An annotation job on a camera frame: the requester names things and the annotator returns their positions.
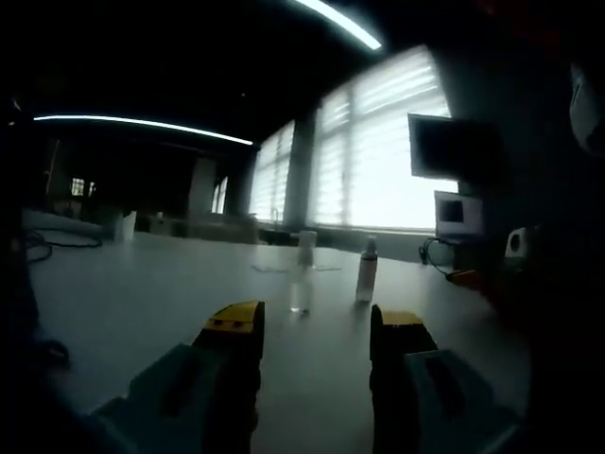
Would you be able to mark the clear pump bottle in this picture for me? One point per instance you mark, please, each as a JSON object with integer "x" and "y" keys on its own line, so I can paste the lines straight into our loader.
{"x": 302, "y": 295}

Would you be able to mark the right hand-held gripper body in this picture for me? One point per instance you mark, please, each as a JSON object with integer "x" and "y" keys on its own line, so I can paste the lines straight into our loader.
{"x": 516, "y": 242}

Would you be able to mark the dark wall screen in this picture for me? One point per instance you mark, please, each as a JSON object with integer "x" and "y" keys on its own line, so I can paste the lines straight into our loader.
{"x": 454, "y": 146}

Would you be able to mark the long ceiling light strip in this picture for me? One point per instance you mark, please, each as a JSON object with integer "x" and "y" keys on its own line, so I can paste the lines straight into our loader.
{"x": 142, "y": 123}
{"x": 345, "y": 23}

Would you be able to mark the window with white blinds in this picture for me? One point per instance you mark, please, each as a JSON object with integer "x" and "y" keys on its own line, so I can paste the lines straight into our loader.
{"x": 378, "y": 189}
{"x": 271, "y": 184}

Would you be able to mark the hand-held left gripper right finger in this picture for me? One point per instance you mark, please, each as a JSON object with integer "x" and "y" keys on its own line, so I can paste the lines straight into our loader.
{"x": 416, "y": 388}

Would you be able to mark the white framed monitor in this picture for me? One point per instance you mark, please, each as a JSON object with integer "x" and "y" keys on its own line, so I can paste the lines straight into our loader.
{"x": 468, "y": 213}

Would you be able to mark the white plant pot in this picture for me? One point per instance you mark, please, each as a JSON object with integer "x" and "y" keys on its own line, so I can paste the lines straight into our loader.
{"x": 125, "y": 226}

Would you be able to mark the white pump bottle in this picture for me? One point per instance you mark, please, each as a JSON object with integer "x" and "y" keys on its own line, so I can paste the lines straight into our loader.
{"x": 366, "y": 281}

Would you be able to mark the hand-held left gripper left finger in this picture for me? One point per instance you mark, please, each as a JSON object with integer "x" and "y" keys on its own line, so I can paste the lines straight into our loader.
{"x": 217, "y": 383}

